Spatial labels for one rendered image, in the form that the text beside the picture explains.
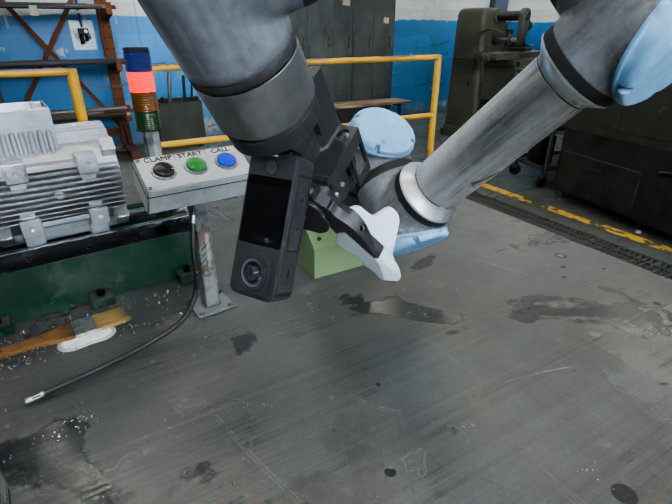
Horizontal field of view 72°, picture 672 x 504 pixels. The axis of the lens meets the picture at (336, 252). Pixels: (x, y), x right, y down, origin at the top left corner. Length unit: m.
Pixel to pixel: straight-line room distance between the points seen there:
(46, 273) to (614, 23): 0.88
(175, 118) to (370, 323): 5.00
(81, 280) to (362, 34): 5.91
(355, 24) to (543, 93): 5.95
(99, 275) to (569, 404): 0.80
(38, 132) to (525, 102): 0.72
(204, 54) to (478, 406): 0.55
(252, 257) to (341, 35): 6.10
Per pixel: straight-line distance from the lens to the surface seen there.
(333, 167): 0.38
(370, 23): 6.65
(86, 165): 0.86
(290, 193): 0.35
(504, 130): 0.65
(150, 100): 1.25
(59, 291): 0.96
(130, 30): 6.03
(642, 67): 0.57
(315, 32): 6.21
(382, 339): 0.78
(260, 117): 0.31
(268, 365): 0.73
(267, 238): 0.35
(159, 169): 0.74
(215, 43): 0.28
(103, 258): 0.94
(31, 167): 0.87
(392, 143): 0.80
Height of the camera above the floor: 1.26
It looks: 26 degrees down
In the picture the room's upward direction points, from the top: straight up
